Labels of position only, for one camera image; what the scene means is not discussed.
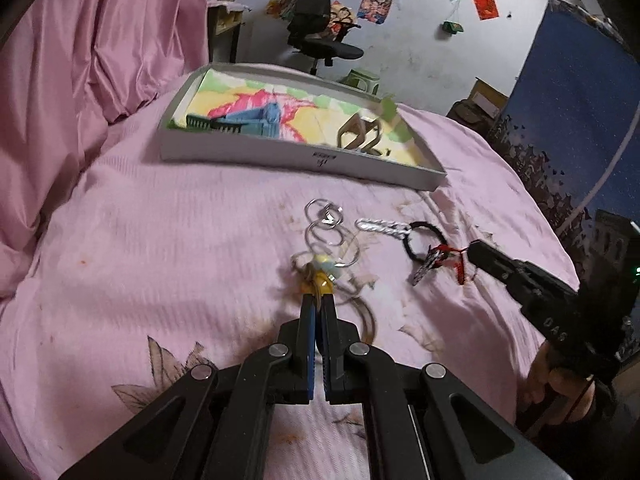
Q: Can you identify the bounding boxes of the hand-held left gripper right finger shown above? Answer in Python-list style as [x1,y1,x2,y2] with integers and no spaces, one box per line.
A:
[320,295,573,480]

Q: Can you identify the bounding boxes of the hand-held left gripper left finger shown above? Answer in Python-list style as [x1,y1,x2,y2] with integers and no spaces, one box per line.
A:
[57,294,317,480]

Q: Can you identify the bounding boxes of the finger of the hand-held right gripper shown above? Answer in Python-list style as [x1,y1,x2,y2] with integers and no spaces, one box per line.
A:
[469,254,526,311]
[467,240,526,273]

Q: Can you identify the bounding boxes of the black bracelet with red tassel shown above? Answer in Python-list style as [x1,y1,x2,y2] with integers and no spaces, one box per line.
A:
[401,221,473,287]

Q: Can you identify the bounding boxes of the white braided cord bracelet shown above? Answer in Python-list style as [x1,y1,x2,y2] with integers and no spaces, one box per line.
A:
[355,218,412,241]

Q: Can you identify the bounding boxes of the white shallow cardboard box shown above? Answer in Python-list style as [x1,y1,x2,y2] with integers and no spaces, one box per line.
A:
[159,62,448,192]

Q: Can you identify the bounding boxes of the person's right forearm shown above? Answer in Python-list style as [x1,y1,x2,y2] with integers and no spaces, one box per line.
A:
[517,380,640,480]

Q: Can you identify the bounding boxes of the person's right hand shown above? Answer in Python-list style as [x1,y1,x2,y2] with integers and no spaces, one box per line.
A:
[521,344,597,427]

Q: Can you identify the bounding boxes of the white thin pole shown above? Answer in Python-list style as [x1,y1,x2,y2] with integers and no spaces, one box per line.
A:
[581,109,640,211]

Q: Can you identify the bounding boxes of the blue starry printed cloth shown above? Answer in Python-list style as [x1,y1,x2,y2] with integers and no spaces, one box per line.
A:
[487,0,640,283]

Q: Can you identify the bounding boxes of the pink bed sheet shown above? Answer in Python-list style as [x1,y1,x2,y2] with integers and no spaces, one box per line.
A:
[0,105,583,480]

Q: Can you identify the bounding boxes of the green plastic stool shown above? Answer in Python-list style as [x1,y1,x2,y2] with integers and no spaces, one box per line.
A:
[345,68,381,96]

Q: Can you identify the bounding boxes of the light blue wrist watch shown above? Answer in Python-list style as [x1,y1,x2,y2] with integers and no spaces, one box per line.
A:
[186,101,284,139]

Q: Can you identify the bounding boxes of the black office chair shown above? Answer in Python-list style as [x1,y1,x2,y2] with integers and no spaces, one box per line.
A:
[287,0,365,77]

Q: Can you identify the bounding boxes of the wooden desk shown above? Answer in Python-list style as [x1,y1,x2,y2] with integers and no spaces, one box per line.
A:
[207,0,247,64]

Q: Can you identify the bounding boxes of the pink satin quilt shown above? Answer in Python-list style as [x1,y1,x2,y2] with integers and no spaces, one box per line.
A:
[0,0,212,303]

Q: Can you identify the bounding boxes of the cartoon face wall poster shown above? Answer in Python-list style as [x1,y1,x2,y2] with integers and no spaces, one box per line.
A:
[357,0,395,25]

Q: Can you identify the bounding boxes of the cartoon wall poster behind chair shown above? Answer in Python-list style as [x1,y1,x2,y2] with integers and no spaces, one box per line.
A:
[327,1,362,41]

